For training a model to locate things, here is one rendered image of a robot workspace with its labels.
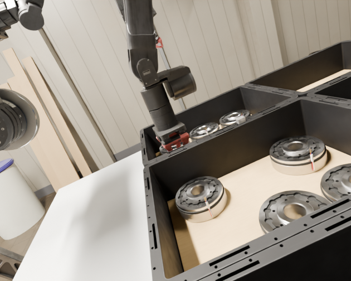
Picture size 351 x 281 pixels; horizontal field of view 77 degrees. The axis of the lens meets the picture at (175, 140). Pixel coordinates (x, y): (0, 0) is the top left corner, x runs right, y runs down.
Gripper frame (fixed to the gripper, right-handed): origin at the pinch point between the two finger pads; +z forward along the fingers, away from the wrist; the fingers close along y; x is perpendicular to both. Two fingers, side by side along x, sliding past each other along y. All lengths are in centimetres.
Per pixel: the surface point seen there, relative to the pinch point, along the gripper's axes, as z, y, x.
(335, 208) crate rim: -4.9, -38.4, -6.7
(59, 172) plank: 46, 205, 102
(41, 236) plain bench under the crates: 18, 30, 57
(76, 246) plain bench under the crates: 18.1, 12.8, 40.3
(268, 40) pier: 7, 225, -212
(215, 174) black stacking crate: 3.6, -9.9, -4.5
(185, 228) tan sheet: 5.0, -19.0, 7.2
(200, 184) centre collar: 1.2, -14.3, 0.5
